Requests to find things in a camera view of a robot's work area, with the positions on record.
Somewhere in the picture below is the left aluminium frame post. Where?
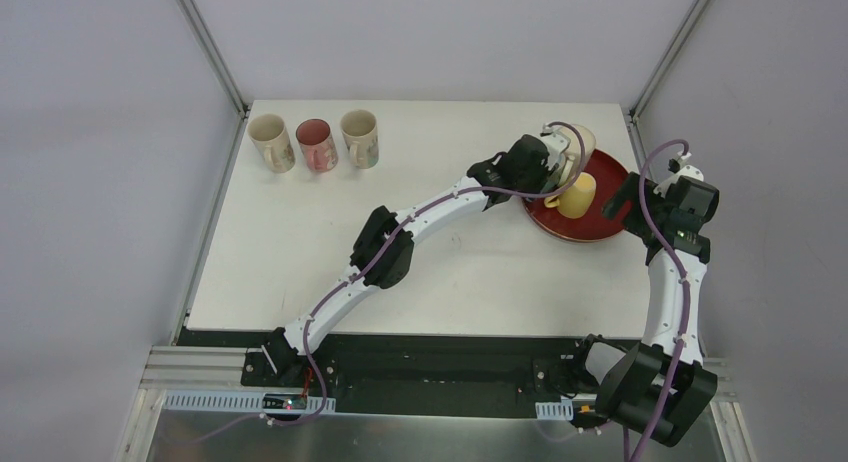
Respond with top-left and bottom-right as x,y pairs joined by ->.
175,0 -> 250,119

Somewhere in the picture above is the red round tray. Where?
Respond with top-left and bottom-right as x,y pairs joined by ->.
523,149 -> 629,242

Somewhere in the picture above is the yellow mug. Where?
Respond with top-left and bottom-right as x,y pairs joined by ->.
543,172 -> 597,219

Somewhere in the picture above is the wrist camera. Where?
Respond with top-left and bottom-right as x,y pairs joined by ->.
539,126 -> 573,165
653,151 -> 704,197

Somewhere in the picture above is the cream floral mug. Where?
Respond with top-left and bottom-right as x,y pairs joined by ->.
247,114 -> 295,174

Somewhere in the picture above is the white cable duct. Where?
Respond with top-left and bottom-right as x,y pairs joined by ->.
163,390 -> 336,415
535,398 -> 574,421

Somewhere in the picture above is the right aluminium frame post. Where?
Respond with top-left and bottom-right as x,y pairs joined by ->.
628,0 -> 713,124

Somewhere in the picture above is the aluminium frame post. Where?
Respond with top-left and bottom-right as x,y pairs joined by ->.
175,0 -> 250,119
628,0 -> 713,124

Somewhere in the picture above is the left white cable duct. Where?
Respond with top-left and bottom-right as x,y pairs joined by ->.
163,390 -> 336,415

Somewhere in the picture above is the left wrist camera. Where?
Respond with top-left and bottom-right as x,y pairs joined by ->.
539,126 -> 573,165

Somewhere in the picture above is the cream green mug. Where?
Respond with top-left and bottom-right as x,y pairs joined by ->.
340,109 -> 379,169

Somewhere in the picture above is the right white cable duct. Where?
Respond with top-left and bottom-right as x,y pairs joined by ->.
535,398 -> 574,421

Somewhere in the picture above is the pink mug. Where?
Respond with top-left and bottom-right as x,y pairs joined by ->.
296,118 -> 338,173

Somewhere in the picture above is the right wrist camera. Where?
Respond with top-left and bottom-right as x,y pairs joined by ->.
653,151 -> 704,197

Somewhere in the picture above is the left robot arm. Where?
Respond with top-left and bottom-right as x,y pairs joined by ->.
260,130 -> 571,387

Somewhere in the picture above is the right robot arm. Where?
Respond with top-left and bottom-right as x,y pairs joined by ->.
567,165 -> 719,447

